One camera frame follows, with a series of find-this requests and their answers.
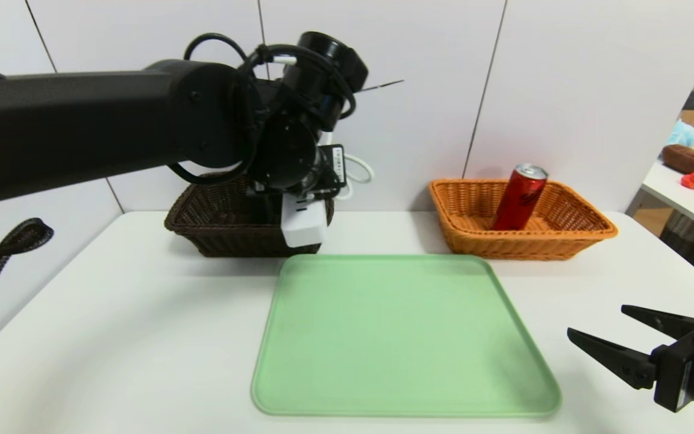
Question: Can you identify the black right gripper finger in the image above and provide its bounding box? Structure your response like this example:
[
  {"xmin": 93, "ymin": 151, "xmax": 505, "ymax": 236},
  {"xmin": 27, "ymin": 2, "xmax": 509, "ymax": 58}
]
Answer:
[
  {"xmin": 566, "ymin": 327, "xmax": 657, "ymax": 391},
  {"xmin": 621, "ymin": 304, "xmax": 694, "ymax": 341}
]

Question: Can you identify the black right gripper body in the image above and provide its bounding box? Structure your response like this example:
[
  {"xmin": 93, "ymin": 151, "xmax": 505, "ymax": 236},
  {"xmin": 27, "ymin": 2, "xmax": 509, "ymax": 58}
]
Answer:
[{"xmin": 650, "ymin": 317, "xmax": 694, "ymax": 414}]

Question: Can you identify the red soda can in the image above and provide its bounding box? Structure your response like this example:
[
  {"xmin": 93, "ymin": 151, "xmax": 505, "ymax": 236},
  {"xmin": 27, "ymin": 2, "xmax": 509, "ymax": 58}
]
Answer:
[{"xmin": 492, "ymin": 163, "xmax": 549, "ymax": 231}]

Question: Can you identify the white power strip with cord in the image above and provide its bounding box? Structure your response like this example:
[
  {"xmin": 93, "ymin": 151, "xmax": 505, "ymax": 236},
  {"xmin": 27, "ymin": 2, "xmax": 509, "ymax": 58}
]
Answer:
[{"xmin": 281, "ymin": 154, "xmax": 375, "ymax": 249}]

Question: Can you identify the orange wicker basket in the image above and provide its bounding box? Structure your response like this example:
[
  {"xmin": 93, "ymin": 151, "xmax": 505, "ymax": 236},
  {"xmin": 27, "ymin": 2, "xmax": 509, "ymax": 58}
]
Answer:
[{"xmin": 429, "ymin": 178, "xmax": 619, "ymax": 261}]

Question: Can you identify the dark brown wicker basket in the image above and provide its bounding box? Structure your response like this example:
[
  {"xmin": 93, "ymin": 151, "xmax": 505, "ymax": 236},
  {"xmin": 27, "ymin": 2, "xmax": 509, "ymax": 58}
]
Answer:
[{"xmin": 164, "ymin": 172, "xmax": 336, "ymax": 258}]

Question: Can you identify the white side table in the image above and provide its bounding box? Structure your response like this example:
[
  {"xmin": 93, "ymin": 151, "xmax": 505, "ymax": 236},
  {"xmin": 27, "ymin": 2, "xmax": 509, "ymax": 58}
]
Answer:
[{"xmin": 641, "ymin": 158, "xmax": 694, "ymax": 236}]

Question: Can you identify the brown plush toy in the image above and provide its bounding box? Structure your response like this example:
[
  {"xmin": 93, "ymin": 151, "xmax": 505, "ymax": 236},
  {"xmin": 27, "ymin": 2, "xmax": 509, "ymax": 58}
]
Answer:
[{"xmin": 662, "ymin": 145, "xmax": 694, "ymax": 176}]

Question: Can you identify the light green plastic tray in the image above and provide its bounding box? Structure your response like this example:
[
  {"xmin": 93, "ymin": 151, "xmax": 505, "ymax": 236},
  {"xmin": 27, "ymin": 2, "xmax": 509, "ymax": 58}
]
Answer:
[{"xmin": 251, "ymin": 253, "xmax": 561, "ymax": 418}]

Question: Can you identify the black braided cable sleeve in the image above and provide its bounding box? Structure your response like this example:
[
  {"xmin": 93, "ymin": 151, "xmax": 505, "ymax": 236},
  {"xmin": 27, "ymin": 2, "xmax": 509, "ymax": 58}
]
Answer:
[{"xmin": 0, "ymin": 218, "xmax": 55, "ymax": 351}]

